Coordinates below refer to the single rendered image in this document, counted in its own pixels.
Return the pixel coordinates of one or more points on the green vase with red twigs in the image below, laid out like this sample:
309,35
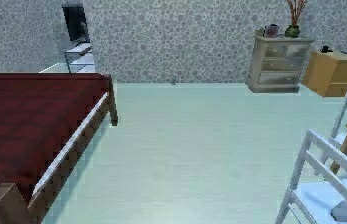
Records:
293,20

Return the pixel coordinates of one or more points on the white television stand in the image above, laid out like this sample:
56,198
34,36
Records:
81,59

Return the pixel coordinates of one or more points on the grey chest of drawers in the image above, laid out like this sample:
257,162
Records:
277,64

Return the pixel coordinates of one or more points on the black television set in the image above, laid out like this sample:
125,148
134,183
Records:
75,22

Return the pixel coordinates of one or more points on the small black object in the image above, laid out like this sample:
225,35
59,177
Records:
325,49

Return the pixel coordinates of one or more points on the tan wooden desk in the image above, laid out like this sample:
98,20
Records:
337,74

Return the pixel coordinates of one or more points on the red bed with wooden frame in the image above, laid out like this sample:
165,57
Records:
27,126

